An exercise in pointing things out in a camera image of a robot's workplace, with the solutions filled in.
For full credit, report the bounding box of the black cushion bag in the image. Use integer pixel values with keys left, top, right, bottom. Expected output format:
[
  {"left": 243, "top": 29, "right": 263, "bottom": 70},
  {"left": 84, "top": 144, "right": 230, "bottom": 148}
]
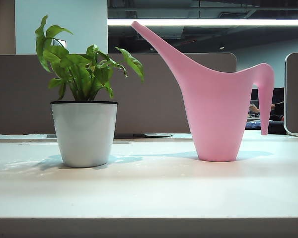
[{"left": 267, "top": 120, "right": 288, "bottom": 135}]

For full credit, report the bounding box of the green leafy plant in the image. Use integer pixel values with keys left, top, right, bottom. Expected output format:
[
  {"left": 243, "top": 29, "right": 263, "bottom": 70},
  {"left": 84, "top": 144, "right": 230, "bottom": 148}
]
[{"left": 34, "top": 15, "right": 145, "bottom": 102}]

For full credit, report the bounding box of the white plant pot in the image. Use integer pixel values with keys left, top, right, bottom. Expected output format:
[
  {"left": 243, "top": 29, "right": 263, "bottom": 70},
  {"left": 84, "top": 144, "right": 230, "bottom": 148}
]
[{"left": 50, "top": 100, "right": 119, "bottom": 168}]

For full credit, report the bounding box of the wide brown desk divider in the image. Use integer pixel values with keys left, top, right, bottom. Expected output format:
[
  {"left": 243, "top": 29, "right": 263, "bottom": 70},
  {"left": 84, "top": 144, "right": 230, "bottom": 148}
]
[{"left": 0, "top": 52, "right": 237, "bottom": 136}]

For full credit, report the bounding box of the pink plastic watering can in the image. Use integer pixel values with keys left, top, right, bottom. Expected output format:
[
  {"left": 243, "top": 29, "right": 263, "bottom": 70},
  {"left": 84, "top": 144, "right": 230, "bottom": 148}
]
[{"left": 130, "top": 20, "right": 275, "bottom": 162}]

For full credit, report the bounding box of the blue patterned cloth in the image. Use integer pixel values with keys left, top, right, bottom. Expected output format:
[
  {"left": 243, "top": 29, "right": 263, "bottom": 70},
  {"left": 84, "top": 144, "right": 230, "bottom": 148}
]
[{"left": 245, "top": 120, "right": 263, "bottom": 129}]

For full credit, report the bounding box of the long ceiling light strip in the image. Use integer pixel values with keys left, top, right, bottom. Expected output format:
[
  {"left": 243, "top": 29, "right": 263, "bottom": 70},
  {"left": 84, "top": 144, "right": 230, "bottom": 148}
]
[{"left": 107, "top": 18, "right": 298, "bottom": 26}]

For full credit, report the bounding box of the person in dark shirt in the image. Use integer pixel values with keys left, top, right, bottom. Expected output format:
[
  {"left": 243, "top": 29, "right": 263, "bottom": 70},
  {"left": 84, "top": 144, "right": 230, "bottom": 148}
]
[{"left": 249, "top": 88, "right": 285, "bottom": 122}]

